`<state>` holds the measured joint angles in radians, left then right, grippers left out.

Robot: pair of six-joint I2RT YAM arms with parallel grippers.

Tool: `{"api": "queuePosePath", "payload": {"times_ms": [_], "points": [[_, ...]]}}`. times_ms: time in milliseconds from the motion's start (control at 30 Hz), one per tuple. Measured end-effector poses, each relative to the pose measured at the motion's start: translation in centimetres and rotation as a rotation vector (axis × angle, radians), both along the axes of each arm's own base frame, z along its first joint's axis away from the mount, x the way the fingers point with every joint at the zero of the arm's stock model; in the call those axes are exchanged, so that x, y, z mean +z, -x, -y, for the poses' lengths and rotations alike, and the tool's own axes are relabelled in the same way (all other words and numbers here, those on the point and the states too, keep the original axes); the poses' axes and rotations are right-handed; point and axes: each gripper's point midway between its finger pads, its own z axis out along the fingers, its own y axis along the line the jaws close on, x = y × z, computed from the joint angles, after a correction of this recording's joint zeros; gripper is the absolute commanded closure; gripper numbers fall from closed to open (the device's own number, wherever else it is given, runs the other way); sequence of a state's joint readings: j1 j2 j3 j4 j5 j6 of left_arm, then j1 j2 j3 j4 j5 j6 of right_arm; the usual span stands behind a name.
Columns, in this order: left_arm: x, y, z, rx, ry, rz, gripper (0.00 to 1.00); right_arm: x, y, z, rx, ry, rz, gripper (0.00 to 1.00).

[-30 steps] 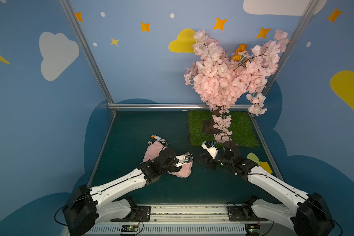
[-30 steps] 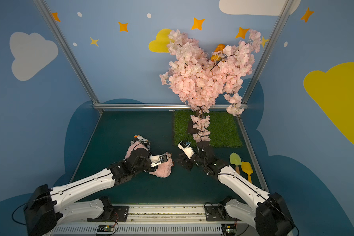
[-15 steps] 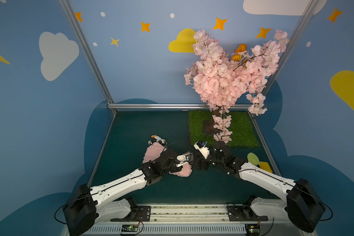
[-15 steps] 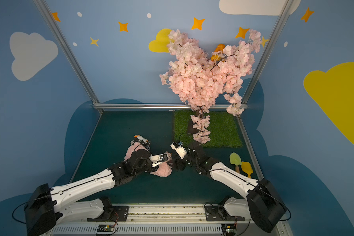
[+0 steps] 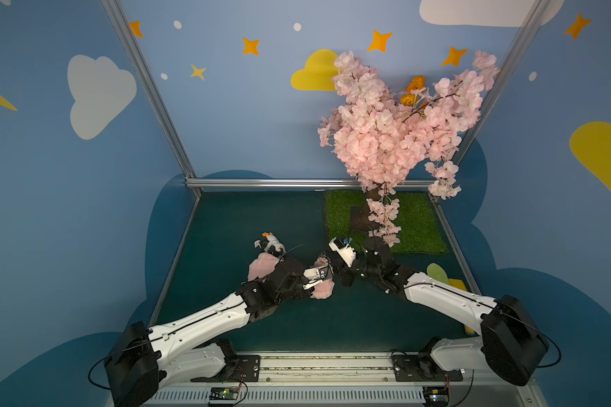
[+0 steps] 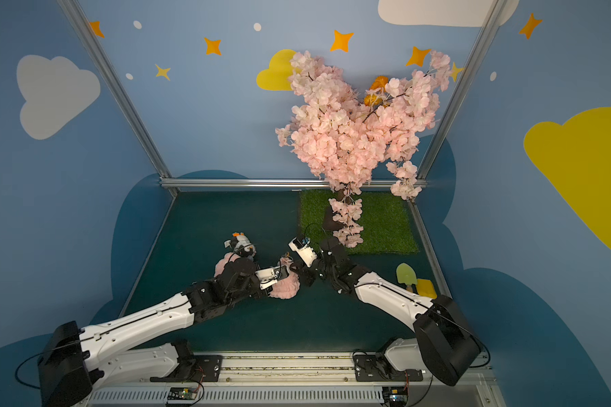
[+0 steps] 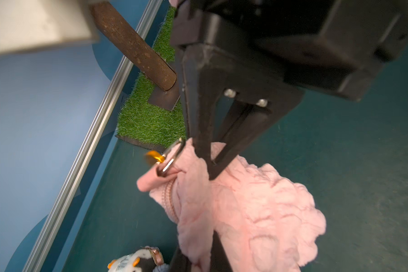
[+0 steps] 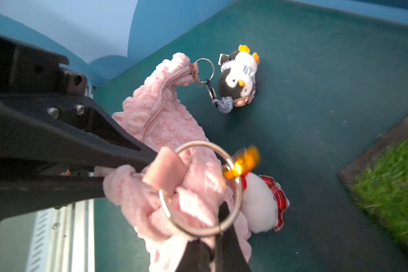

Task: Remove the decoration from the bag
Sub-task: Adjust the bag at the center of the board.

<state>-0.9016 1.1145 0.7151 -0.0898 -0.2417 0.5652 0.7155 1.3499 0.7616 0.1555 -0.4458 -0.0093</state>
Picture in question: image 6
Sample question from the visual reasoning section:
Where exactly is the aluminium cage frame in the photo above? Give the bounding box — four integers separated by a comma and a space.
57, 0, 510, 352

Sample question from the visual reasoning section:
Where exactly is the right green circuit board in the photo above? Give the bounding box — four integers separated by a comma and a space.
381, 387, 408, 407

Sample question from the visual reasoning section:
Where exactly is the pink cherry blossom tree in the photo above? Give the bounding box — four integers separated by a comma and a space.
276, 50, 455, 249

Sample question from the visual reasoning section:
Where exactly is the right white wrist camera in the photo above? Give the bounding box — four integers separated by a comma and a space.
289, 237, 317, 267

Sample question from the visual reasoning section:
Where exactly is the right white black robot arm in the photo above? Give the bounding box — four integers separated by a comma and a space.
289, 237, 485, 386

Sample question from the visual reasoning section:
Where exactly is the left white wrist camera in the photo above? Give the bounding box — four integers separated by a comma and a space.
256, 266, 289, 290

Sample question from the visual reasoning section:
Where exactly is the green toy shovel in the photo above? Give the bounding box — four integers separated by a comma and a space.
396, 263, 418, 293

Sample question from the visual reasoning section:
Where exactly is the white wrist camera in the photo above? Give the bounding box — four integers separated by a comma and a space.
256, 266, 289, 290
289, 237, 317, 267

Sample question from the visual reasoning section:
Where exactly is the pink fluffy knitted bag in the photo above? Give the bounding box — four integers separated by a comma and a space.
214, 253, 300, 299

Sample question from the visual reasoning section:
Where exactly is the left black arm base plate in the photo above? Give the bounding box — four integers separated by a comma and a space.
149, 354, 223, 383

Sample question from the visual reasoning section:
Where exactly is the green circuit board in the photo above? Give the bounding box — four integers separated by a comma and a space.
167, 388, 200, 404
381, 387, 408, 407

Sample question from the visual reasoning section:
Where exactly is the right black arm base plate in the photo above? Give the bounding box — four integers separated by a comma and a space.
351, 353, 424, 383

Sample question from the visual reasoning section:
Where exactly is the yellow toy shovel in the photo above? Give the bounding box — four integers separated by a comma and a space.
416, 278, 438, 299

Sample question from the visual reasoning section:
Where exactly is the green artificial grass mat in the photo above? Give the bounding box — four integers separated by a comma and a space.
299, 190, 419, 255

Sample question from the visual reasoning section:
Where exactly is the left green circuit board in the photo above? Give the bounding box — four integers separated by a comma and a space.
167, 388, 200, 404

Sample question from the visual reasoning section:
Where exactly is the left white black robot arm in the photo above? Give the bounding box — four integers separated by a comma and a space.
37, 258, 284, 406

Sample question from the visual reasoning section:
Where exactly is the white orange duck plush charm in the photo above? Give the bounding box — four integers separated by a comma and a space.
224, 232, 256, 258

